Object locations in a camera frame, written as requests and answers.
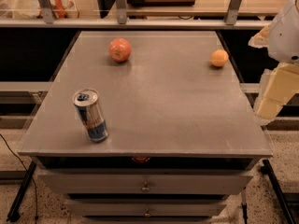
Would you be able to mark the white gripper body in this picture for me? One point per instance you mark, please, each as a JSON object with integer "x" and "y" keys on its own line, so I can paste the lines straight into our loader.
{"x": 285, "y": 37}

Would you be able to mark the orange white snack bag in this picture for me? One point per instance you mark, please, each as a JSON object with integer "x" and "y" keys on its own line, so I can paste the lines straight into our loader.
{"x": 62, "y": 9}

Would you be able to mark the orange fruit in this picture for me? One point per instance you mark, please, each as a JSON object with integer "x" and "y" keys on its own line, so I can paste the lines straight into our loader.
{"x": 219, "y": 58}

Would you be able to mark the grey drawer cabinet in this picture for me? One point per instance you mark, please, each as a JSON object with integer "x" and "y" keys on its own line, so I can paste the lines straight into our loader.
{"x": 167, "y": 112}

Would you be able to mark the redbull can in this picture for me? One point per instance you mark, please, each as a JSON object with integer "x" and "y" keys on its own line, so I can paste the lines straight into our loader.
{"x": 86, "y": 102}

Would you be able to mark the metal shelf rail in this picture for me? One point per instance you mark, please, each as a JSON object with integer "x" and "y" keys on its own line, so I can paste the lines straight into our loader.
{"x": 135, "y": 24}

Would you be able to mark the top drawer with knob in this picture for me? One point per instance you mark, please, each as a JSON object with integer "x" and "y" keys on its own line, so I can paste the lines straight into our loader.
{"x": 211, "y": 184}

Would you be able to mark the drawer with knob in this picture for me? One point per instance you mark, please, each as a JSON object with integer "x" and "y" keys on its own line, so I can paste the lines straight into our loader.
{"x": 211, "y": 184}
{"x": 145, "y": 208}

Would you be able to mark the red apple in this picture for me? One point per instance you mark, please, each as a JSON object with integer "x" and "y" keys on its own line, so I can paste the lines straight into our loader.
{"x": 119, "y": 50}

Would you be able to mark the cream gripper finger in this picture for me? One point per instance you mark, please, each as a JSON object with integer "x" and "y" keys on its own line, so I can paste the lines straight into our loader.
{"x": 276, "y": 88}
{"x": 260, "y": 40}

